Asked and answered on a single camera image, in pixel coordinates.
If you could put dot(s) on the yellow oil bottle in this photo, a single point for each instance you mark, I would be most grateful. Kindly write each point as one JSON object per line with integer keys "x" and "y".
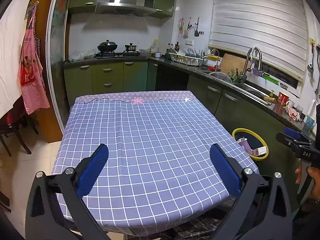
{"x": 154, "y": 47}

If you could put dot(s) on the person's right hand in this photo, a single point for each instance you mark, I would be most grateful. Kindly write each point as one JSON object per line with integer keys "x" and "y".
{"x": 315, "y": 177}

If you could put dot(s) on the tall chrome faucet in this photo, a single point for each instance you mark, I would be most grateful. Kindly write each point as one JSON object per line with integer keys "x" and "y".
{"x": 250, "y": 55}

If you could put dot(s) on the white window blind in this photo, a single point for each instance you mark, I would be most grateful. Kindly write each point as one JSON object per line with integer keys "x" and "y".
{"x": 257, "y": 22}

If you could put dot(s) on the light blue mug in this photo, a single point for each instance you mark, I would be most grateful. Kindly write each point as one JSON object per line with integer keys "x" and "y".
{"x": 310, "y": 123}

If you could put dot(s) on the clear plastic bags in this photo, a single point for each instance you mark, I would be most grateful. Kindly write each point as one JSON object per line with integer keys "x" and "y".
{"x": 81, "y": 56}

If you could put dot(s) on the group of sauce bottles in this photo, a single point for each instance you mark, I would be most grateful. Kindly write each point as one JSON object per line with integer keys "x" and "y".
{"x": 173, "y": 47}

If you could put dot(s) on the yellow rimmed trash bin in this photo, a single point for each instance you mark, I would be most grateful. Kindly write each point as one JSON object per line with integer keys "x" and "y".
{"x": 250, "y": 130}

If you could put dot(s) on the black gas stove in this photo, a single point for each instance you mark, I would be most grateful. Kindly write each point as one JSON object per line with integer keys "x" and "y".
{"x": 117, "y": 54}

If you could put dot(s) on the black wok with lid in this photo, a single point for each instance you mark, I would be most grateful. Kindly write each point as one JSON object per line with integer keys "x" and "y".
{"x": 107, "y": 46}

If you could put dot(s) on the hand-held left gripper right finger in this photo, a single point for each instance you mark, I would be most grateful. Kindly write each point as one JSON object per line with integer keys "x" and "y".
{"x": 225, "y": 170}

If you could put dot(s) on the purple box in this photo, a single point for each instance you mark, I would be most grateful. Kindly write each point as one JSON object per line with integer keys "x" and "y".
{"x": 245, "y": 145}

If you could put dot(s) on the blue checked tablecloth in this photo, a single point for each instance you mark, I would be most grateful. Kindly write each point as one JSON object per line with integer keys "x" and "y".
{"x": 155, "y": 142}

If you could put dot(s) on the purple green sink caddy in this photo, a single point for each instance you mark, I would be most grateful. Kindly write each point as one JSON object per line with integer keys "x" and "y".
{"x": 265, "y": 76}

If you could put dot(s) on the metal basin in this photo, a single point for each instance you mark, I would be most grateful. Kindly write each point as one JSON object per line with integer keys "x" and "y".
{"x": 220, "y": 76}

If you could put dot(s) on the wooden cutting board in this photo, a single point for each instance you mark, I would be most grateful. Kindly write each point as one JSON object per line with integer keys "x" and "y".
{"x": 232, "y": 63}

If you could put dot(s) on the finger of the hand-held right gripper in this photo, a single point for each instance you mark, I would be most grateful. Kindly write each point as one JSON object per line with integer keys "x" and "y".
{"x": 292, "y": 132}
{"x": 287, "y": 140}

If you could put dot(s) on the pink cloth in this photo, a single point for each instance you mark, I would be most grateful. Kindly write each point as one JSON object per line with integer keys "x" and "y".
{"x": 294, "y": 112}

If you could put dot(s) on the hanging metal ladle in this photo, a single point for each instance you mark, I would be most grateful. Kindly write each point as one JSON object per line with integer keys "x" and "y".
{"x": 310, "y": 67}

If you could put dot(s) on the grey plaid cloth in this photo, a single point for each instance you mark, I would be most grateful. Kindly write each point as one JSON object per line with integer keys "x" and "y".
{"x": 200, "y": 227}

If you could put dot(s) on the small chrome faucet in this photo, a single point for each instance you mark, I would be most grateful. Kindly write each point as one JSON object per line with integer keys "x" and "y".
{"x": 217, "y": 52}

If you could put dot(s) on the light green lower cabinets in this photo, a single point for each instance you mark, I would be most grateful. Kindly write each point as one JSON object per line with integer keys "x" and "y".
{"x": 107, "y": 77}

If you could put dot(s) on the pink drink carton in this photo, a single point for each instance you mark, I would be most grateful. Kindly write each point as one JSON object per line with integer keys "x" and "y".
{"x": 258, "y": 151}

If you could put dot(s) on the yellow tray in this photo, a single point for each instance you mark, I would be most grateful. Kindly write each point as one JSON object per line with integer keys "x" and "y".
{"x": 212, "y": 57}

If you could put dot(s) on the green onions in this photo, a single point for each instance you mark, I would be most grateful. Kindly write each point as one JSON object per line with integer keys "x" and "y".
{"x": 237, "y": 76}

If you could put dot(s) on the red printed mug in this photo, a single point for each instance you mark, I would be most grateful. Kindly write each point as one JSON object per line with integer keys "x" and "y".
{"x": 283, "y": 99}

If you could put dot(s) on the white enamel mug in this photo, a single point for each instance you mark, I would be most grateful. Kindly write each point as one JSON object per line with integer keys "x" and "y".
{"x": 158, "y": 54}

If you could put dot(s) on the white hanging sheet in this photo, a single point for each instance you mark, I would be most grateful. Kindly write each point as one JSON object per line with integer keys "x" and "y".
{"x": 10, "y": 55}

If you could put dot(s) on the small steel pot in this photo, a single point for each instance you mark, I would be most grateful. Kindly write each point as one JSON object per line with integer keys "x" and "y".
{"x": 131, "y": 48}

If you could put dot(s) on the dark wooden chair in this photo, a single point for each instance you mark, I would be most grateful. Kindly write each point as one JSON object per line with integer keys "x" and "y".
{"x": 15, "y": 132}

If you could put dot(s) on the white dish rack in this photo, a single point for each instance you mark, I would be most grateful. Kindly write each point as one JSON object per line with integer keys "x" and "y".
{"x": 187, "y": 59}

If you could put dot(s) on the red checked apron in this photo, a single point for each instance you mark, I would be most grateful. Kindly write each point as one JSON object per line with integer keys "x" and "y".
{"x": 32, "y": 80}

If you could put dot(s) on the dark green counter cabinets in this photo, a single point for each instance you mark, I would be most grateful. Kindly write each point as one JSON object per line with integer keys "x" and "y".
{"x": 237, "y": 110}

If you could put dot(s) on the steel range hood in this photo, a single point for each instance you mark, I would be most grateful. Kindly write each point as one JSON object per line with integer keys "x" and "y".
{"x": 125, "y": 0}

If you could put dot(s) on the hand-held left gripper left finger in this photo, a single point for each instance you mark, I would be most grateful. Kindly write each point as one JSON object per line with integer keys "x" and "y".
{"x": 93, "y": 170}

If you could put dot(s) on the steel sink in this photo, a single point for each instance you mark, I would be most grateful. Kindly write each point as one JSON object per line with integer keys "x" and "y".
{"x": 250, "y": 90}

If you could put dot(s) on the person's right forearm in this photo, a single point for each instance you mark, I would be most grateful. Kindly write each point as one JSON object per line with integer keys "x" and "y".
{"x": 307, "y": 220}

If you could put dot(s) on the pink wall ornament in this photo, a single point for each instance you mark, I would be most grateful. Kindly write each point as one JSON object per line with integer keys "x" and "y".
{"x": 181, "y": 26}

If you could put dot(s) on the hanging black spatula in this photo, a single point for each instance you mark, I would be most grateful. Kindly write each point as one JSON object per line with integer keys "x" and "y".
{"x": 197, "y": 33}

